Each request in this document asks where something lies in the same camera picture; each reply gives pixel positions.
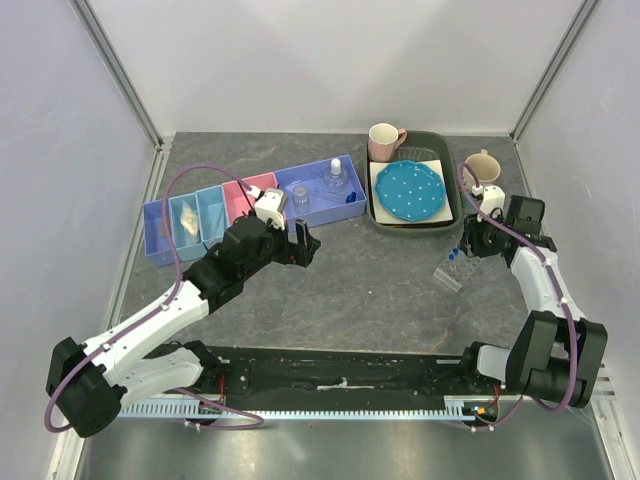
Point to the glass flask white stopper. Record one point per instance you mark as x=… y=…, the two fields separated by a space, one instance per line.
x=335 y=177

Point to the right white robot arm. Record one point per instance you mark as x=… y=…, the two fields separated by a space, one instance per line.
x=557 y=355

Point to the small glass beaker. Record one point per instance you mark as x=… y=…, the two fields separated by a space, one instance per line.
x=301 y=200

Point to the clear test tube rack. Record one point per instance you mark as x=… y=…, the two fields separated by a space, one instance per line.
x=454 y=274

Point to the brown wooden spatula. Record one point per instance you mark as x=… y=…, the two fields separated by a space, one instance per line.
x=162 y=239

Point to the light blue cable duct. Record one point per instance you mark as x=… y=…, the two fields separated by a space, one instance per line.
x=183 y=407

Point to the glass stirring rod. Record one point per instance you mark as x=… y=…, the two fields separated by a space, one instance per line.
x=217 y=225

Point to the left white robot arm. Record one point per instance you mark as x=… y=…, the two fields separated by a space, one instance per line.
x=92 y=382

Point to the light blue bin right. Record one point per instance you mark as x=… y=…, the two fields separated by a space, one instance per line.
x=205 y=198

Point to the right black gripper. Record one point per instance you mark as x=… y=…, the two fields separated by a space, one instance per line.
x=471 y=245

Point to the bag of cotton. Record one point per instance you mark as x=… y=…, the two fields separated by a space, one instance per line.
x=189 y=221

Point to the pink bin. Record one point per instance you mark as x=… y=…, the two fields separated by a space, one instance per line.
x=238 y=204

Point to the cream floral mug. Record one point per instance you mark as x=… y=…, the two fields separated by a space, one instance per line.
x=479 y=175

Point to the white square plate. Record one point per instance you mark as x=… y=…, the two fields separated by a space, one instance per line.
x=408 y=193

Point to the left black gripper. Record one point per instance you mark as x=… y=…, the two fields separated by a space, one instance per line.
x=300 y=253

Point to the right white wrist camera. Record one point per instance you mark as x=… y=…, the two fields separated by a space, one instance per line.
x=491 y=199

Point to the small purple bin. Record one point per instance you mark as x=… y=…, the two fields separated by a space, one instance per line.
x=156 y=244

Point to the light blue bin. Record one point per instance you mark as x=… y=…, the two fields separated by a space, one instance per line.
x=205 y=198
x=186 y=248

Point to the large purple bin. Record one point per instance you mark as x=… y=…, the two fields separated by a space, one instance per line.
x=322 y=211

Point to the graduated cylinder blue base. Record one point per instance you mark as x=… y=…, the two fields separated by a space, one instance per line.
x=335 y=197

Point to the blue polka dot plate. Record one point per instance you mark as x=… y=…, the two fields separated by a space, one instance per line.
x=410 y=191

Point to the pink mug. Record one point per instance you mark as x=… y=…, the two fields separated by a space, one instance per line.
x=383 y=141

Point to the dark green tray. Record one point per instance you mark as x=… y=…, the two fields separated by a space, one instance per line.
x=431 y=149

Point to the light blue bin left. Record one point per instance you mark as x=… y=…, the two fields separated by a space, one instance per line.
x=186 y=248

